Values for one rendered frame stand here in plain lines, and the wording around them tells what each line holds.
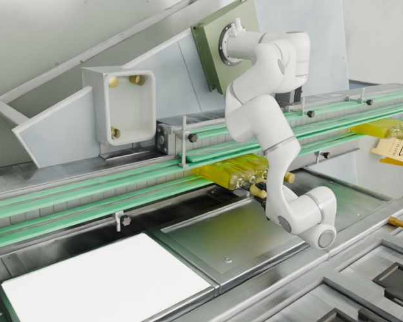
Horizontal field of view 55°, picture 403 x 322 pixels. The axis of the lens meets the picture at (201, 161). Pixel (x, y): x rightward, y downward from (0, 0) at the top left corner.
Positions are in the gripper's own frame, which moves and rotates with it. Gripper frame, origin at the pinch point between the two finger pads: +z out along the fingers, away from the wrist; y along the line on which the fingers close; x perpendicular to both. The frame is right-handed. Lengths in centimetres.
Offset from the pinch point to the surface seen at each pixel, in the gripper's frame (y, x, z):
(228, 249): -13.0, 13.9, -6.3
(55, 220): -4, 58, 11
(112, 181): 3.5, 41.6, 15.8
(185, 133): 15.5, 18.2, 17.5
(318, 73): 25, -72, 64
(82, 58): 31, 37, 92
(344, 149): -13, -88, 55
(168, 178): -2.7, 20.5, 26.0
